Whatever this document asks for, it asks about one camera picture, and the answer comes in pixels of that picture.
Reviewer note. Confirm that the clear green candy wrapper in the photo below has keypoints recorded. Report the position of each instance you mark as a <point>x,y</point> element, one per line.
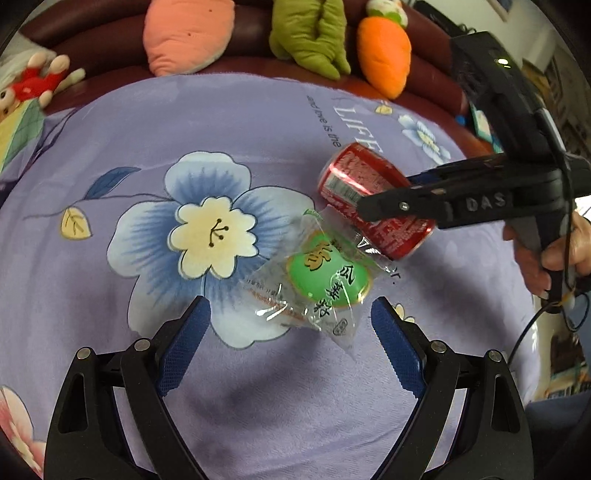
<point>320,278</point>

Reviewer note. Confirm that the green frog plush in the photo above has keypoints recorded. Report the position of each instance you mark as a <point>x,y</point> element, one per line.
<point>311,33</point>

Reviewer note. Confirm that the purple floral tablecloth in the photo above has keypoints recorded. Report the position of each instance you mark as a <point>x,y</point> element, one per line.
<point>128,208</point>

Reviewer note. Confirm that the orange carrot plush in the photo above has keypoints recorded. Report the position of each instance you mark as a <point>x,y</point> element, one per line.
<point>384,47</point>

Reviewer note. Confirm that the person's right hand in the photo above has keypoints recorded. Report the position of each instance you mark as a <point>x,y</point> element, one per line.
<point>535,267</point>

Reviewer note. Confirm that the teal picture book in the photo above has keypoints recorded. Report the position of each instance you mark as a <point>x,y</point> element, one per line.
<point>484,130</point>

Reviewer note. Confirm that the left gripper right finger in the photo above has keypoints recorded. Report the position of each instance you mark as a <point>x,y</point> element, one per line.
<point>429,370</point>

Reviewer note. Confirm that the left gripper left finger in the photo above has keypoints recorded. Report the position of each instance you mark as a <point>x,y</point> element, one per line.
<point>150,369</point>

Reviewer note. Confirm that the pink carrot plush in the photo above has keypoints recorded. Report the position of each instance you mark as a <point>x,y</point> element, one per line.
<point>185,36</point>

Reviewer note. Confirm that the dark red leather sofa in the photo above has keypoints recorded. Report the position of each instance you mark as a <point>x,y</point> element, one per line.
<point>105,39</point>

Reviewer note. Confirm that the red soda can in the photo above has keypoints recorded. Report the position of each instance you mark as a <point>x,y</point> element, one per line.
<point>356,172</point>

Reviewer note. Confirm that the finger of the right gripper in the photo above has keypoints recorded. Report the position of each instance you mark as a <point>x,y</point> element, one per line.
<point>458,169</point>
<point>424,201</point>

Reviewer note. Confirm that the red dressed small doll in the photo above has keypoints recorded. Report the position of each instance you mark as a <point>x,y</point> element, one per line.
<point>40,80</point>

